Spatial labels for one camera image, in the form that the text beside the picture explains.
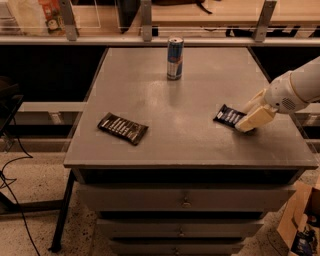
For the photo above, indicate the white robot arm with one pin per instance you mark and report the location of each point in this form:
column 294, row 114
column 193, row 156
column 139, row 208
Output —
column 306, row 80

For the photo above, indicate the cardboard box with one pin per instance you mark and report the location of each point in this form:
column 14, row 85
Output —
column 299, row 227

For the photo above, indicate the orange snack package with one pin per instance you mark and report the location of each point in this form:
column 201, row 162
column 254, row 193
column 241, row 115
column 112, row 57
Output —
column 53, row 16

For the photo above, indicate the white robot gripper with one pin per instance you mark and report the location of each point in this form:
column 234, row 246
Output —
column 281, row 94

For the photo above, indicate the middle grey drawer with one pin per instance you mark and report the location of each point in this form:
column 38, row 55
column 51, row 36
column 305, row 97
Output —
column 180, row 228

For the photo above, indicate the dark brown rxbar bar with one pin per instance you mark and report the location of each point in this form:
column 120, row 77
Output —
column 122, row 128

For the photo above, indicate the grey drawer cabinet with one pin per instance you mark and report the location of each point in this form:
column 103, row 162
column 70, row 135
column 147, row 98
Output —
column 183, row 144

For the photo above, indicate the bottom grey drawer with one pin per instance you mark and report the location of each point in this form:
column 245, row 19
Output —
column 175, row 247

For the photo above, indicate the grey drawer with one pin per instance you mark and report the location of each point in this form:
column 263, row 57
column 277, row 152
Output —
column 181, row 197
column 175, row 247
column 180, row 228

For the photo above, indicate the blue rxbar blueberry bar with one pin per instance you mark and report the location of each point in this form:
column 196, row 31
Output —
column 228, row 116

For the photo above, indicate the black table leg frame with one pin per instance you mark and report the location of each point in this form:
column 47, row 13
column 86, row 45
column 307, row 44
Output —
column 9, row 207

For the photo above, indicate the clear acrylic divider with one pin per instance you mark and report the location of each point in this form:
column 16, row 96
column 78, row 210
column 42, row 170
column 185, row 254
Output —
column 86, row 13

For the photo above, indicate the top grey drawer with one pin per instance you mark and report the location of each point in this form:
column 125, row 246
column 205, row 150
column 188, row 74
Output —
column 181, row 197

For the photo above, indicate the blue silver redbull can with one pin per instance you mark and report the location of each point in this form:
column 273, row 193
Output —
column 174, row 57

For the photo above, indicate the metal shelf rail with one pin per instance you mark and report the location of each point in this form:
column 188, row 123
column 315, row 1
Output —
column 216, row 23

